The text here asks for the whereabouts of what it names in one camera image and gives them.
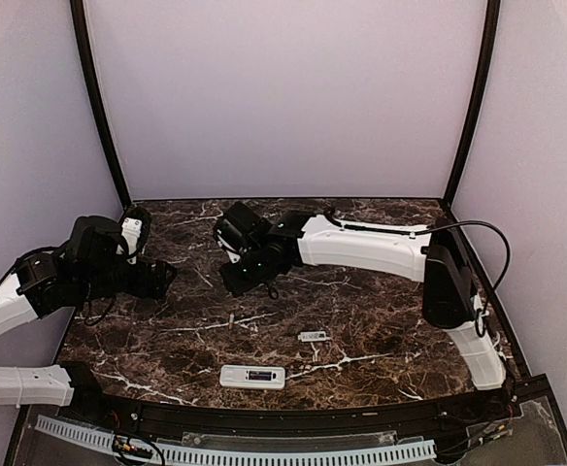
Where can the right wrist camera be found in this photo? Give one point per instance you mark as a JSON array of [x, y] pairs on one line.
[[233, 254]]

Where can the white battery cover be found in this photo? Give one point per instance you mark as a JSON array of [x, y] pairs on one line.
[[312, 336]]

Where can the white remote control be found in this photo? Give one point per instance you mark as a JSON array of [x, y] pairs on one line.
[[236, 376]]

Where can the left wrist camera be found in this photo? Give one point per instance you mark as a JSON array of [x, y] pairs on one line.
[[135, 224]]

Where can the right black frame post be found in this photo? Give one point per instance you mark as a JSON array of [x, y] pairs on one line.
[[491, 21]]

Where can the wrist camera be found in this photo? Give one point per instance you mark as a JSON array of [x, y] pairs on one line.
[[135, 224], [233, 254]]

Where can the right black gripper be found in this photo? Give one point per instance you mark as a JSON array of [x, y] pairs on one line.
[[237, 285]]

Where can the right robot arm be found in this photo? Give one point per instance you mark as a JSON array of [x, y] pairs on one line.
[[260, 250]]

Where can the black front rail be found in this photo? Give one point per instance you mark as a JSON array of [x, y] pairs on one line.
[[440, 417]]

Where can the black frame post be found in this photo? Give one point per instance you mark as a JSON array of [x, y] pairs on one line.
[[90, 78], [491, 21]]

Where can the blue battery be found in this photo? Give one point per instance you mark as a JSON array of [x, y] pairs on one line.
[[260, 375]]

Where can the white slotted cable duct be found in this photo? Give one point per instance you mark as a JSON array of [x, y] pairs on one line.
[[211, 449]]

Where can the left black frame post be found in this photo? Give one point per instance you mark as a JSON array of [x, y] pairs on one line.
[[90, 78]]

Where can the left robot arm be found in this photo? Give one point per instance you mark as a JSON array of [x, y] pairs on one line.
[[100, 260]]

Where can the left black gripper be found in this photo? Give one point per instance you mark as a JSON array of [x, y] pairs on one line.
[[158, 283]]

